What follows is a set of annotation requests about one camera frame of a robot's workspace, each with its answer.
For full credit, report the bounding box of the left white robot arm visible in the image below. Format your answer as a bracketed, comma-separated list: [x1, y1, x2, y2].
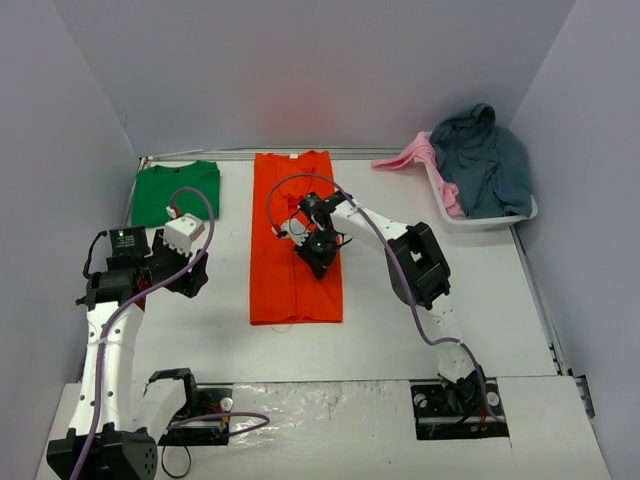
[46, 215, 208, 479]

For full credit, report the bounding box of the white plastic basket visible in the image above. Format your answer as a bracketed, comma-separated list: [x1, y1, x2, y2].
[425, 165, 539, 233]

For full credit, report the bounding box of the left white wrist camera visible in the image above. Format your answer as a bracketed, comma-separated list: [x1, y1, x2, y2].
[162, 206, 204, 257]

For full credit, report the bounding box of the pink t-shirt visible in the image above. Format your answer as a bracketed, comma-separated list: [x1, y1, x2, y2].
[370, 132, 465, 218]

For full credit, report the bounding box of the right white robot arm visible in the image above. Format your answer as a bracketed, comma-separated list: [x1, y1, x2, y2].
[281, 192, 486, 413]

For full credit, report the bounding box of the blue-grey t-shirt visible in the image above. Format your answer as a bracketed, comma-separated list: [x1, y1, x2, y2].
[429, 103, 533, 219]

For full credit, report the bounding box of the orange t-shirt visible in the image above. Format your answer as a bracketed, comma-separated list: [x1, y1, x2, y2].
[249, 151, 343, 325]

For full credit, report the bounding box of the black cable loop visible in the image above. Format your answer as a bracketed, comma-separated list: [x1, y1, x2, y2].
[160, 442, 194, 477]

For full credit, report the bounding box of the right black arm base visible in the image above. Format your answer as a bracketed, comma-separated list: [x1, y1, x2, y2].
[410, 381, 509, 441]

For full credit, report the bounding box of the green folded t-shirt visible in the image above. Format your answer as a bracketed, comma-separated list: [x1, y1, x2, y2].
[130, 161, 221, 228]

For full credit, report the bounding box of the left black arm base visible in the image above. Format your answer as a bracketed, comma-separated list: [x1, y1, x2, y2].
[159, 382, 236, 447]

